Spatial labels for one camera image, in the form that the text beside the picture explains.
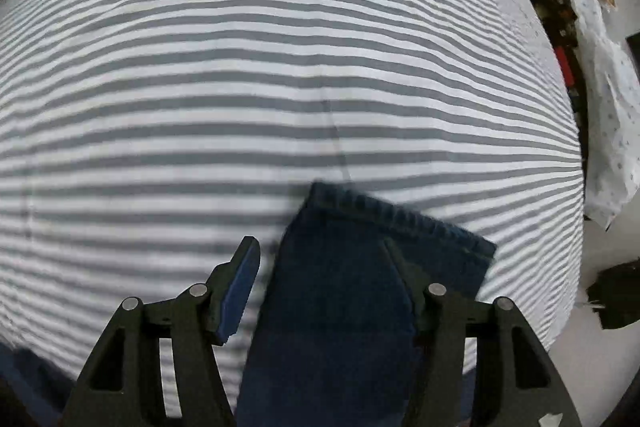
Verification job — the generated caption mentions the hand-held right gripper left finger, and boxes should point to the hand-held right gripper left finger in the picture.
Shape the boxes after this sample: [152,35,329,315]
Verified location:
[59,235,262,427]

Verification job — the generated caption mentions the white dotted cloth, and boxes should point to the white dotted cloth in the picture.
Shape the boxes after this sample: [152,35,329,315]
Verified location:
[570,0,640,233]

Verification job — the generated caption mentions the grey white striped bed sheet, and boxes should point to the grey white striped bed sheet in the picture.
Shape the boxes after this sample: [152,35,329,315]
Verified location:
[0,0,586,427]

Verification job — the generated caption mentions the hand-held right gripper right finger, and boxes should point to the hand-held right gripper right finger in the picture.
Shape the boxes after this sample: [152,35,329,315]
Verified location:
[382,237,583,427]

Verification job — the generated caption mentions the red object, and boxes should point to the red object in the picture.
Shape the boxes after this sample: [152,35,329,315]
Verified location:
[554,47,576,88]

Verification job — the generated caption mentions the dark blue denim pants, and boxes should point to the dark blue denim pants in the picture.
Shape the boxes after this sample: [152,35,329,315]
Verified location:
[235,181,497,427]

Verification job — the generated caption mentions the black object on floor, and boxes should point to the black object on floor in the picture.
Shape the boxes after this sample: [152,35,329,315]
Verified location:
[586,259,640,330]

